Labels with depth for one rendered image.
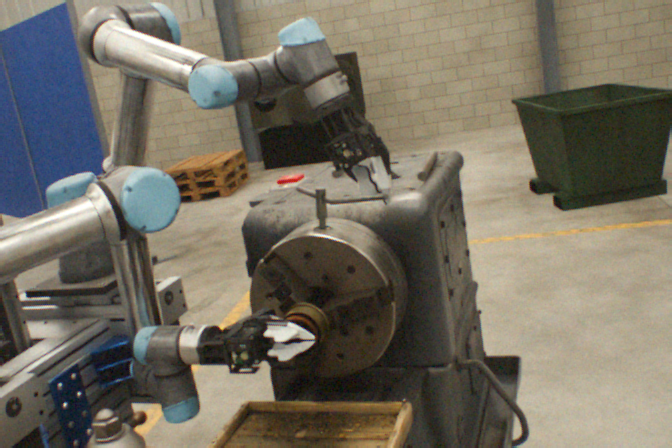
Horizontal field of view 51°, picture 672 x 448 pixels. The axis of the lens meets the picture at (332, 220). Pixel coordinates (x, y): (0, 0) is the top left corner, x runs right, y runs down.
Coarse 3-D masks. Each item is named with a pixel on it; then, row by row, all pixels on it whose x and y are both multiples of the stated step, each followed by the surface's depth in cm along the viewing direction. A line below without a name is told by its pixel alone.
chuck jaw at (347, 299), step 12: (384, 288) 138; (336, 300) 139; (348, 300) 136; (360, 300) 136; (372, 300) 135; (384, 300) 139; (324, 312) 134; (336, 312) 135; (348, 312) 135; (360, 312) 136; (372, 312) 136; (336, 324) 134
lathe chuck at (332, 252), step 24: (288, 240) 141; (312, 240) 140; (336, 240) 138; (360, 240) 141; (288, 264) 143; (312, 264) 141; (336, 264) 140; (360, 264) 138; (384, 264) 141; (264, 288) 146; (336, 288) 141; (360, 288) 139; (384, 312) 139; (336, 336) 144; (360, 336) 142; (384, 336) 141; (288, 360) 149; (336, 360) 146; (360, 360) 144
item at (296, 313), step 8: (296, 304) 135; (304, 304) 134; (312, 304) 134; (288, 312) 136; (296, 312) 132; (304, 312) 132; (312, 312) 133; (320, 312) 134; (288, 320) 130; (296, 320) 129; (304, 320) 130; (312, 320) 131; (320, 320) 133; (328, 320) 134; (304, 328) 129; (312, 328) 130; (320, 328) 132; (328, 328) 134; (320, 336) 132; (320, 344) 136; (304, 352) 131
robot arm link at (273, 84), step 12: (252, 60) 126; (264, 60) 128; (276, 60) 127; (264, 72) 126; (276, 72) 127; (264, 84) 126; (276, 84) 129; (288, 84) 129; (264, 96) 129; (276, 96) 133
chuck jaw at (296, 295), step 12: (264, 264) 145; (276, 264) 140; (264, 276) 141; (276, 276) 140; (288, 276) 140; (276, 288) 139; (288, 288) 138; (300, 288) 140; (312, 288) 143; (288, 300) 136; (300, 300) 137
